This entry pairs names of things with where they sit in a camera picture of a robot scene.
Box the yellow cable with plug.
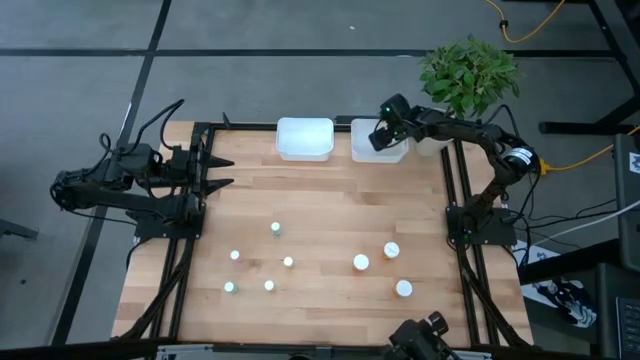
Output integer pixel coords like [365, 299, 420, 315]
[537, 125, 640, 177]

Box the black left wrist camera cable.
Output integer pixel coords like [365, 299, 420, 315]
[99, 98, 186, 156]

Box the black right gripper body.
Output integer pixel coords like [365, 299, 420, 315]
[380, 112, 419, 136]

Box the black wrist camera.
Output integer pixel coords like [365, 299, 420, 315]
[383, 92, 413, 117]
[122, 143, 166, 176]

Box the yellow hanging extension cable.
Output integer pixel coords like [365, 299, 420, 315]
[483, 0, 567, 45]

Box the grey furniture foot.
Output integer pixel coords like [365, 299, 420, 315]
[0, 218, 40, 241]

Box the grey metal camera bracket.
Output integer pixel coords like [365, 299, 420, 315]
[154, 342, 494, 360]

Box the black desk crossbar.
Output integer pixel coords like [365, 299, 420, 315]
[519, 238, 621, 286]

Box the white blue printed bag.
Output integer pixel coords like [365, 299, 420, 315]
[519, 239, 599, 330]

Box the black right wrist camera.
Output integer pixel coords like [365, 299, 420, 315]
[383, 92, 413, 117]

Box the green leafy plant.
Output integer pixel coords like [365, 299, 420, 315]
[418, 33, 526, 121]

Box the white plastic bin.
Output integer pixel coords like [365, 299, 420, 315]
[350, 117, 410, 164]
[275, 116, 336, 163]

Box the white cable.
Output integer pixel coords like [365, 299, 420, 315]
[533, 199, 640, 247]

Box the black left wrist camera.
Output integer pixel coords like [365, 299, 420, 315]
[122, 143, 166, 176]

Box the black computer tower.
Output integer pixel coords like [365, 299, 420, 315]
[613, 132, 640, 274]

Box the black equipment case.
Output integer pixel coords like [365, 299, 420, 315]
[594, 262, 640, 360]

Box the white plant pot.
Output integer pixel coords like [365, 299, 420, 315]
[415, 133, 454, 158]

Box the black aluminium table frame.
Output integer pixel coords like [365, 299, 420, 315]
[112, 112, 534, 350]

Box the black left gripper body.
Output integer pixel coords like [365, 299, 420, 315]
[162, 147, 207, 201]

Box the black desk leg frame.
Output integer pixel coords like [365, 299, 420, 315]
[538, 0, 640, 136]

